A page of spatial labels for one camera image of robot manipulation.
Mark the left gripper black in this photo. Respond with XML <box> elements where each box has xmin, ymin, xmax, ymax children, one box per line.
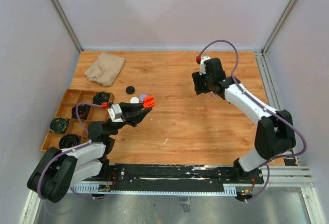
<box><xmin>106</xmin><ymin>102</ymin><xmax>152</xmax><ymax>137</ymax></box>

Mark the purple round charging case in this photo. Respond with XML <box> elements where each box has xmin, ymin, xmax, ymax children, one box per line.
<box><xmin>139</xmin><ymin>94</ymin><xmax>148</xmax><ymax>102</ymax></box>

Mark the orange round charging case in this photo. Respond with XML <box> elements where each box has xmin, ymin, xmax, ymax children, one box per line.
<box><xmin>143</xmin><ymin>96</ymin><xmax>156</xmax><ymax>109</ymax></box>

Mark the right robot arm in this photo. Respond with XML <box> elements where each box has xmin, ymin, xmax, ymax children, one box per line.
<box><xmin>192</xmin><ymin>56</ymin><xmax>296</xmax><ymax>183</ymax></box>

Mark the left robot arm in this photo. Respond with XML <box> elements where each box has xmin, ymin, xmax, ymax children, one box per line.
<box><xmin>27</xmin><ymin>101</ymin><xmax>155</xmax><ymax>203</ymax></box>

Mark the white round charging case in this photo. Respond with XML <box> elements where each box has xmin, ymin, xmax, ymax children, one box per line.
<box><xmin>130</xmin><ymin>97</ymin><xmax>140</xmax><ymax>104</ymax></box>

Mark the black round charging case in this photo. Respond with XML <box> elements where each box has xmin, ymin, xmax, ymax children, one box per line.
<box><xmin>125</xmin><ymin>86</ymin><xmax>135</xmax><ymax>95</ymax></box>

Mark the beige folded cloth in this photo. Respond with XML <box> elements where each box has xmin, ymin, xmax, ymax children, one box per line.
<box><xmin>84</xmin><ymin>52</ymin><xmax>125</xmax><ymax>86</ymax></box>

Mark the wooden compartment tray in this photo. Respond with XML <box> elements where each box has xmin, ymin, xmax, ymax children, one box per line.
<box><xmin>41</xmin><ymin>89</ymin><xmax>114</xmax><ymax>152</ymax></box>

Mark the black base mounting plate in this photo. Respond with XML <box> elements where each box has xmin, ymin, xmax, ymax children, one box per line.
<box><xmin>80</xmin><ymin>163</ymin><xmax>264</xmax><ymax>192</ymax></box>

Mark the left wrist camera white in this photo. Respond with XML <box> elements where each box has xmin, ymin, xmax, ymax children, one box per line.
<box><xmin>107</xmin><ymin>104</ymin><xmax>124</xmax><ymax>123</ymax></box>

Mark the black coiled strap upper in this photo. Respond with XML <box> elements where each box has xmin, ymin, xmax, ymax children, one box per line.
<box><xmin>93</xmin><ymin>91</ymin><xmax>112</xmax><ymax>106</ymax></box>

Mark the black coiled strap middle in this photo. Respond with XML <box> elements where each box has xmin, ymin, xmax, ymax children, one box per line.
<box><xmin>71</xmin><ymin>103</ymin><xmax>90</xmax><ymax>120</ymax></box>

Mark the black coiled strap lower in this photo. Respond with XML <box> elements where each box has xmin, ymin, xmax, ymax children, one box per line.
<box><xmin>59</xmin><ymin>133</ymin><xmax>81</xmax><ymax>148</ymax></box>

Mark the black yellow coiled strap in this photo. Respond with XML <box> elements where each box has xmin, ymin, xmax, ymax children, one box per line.
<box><xmin>50</xmin><ymin>117</ymin><xmax>70</xmax><ymax>134</ymax></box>

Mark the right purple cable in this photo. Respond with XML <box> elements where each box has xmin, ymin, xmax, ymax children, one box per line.
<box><xmin>195</xmin><ymin>40</ymin><xmax>307</xmax><ymax>201</ymax></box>

